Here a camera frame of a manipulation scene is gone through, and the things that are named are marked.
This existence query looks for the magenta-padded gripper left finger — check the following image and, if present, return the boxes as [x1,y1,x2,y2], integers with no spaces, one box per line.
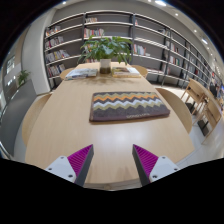
[44,143,95,187]

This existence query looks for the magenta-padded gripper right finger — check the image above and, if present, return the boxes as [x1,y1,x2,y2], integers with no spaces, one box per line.
[131,143,181,187]

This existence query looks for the zigzag striped grey towel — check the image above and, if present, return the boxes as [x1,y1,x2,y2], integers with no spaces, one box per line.
[88,91,171,123]

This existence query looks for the white book stack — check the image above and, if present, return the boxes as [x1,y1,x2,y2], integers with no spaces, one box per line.
[64,68,99,81]

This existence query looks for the small green background plant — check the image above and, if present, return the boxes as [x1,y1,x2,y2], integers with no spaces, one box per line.
[16,69,32,88]

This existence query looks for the potted green leafy plant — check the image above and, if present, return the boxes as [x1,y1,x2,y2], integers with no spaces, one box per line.
[77,35,134,75]

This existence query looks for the grey bookshelf unit with books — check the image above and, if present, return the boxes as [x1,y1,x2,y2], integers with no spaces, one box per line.
[43,9,224,98]

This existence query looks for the ceiling spot lights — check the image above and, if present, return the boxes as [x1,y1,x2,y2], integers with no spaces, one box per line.
[153,0,210,46]

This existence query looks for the light wooden frame chair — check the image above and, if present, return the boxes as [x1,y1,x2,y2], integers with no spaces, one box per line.
[196,96,224,145]
[180,78,208,115]

